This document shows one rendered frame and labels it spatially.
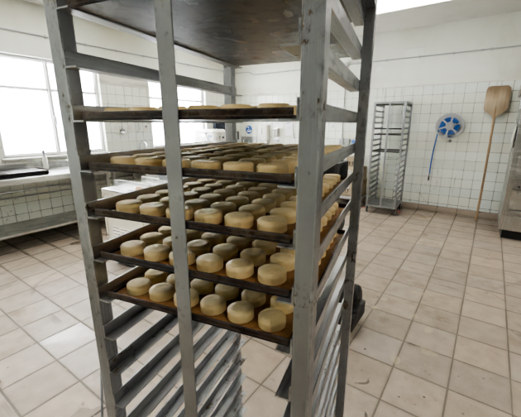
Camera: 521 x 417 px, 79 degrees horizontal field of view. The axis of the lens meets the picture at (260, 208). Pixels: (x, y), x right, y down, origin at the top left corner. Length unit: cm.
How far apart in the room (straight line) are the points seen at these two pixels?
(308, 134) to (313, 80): 7
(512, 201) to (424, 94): 223
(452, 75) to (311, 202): 586
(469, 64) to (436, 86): 50
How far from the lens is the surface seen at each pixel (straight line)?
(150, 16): 69
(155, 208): 63
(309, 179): 43
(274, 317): 60
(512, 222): 531
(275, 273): 54
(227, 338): 134
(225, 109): 49
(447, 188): 627
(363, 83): 104
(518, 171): 517
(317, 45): 44
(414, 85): 630
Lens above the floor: 148
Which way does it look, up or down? 15 degrees down
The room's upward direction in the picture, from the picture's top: straight up
